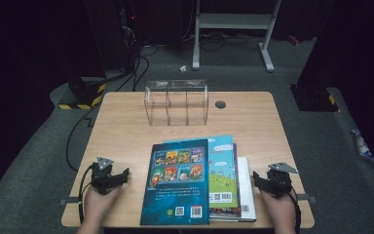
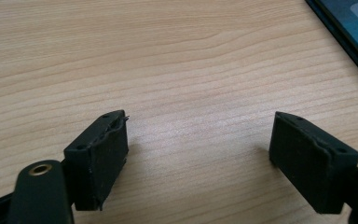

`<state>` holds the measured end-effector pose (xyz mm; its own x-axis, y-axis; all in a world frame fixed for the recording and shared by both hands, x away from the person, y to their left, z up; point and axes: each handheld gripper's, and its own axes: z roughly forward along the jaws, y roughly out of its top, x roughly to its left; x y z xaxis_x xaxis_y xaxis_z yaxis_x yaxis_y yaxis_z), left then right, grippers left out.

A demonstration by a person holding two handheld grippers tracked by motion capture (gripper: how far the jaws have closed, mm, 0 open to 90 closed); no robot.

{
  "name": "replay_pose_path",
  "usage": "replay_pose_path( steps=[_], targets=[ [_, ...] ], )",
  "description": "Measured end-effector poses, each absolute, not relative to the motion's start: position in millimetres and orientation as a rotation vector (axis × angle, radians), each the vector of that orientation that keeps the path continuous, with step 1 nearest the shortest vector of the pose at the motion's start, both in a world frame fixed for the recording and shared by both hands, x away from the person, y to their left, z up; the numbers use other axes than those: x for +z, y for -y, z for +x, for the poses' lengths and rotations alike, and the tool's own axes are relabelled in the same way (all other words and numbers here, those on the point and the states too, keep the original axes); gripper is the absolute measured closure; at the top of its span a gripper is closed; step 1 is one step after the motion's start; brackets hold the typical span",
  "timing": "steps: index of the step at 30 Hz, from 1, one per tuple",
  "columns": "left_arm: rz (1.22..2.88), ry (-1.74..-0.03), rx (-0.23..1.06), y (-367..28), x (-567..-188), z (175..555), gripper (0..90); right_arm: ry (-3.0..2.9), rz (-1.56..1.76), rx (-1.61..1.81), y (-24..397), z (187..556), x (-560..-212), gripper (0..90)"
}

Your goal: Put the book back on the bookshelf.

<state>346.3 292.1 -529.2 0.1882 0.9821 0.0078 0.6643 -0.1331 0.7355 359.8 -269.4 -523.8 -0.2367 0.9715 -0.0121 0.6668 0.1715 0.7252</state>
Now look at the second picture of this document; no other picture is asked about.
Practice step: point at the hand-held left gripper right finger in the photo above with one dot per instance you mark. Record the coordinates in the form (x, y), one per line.
(310, 168)

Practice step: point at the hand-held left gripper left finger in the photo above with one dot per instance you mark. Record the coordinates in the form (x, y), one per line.
(96, 165)

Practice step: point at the dark blue picture book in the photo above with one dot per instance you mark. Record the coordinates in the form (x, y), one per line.
(348, 25)

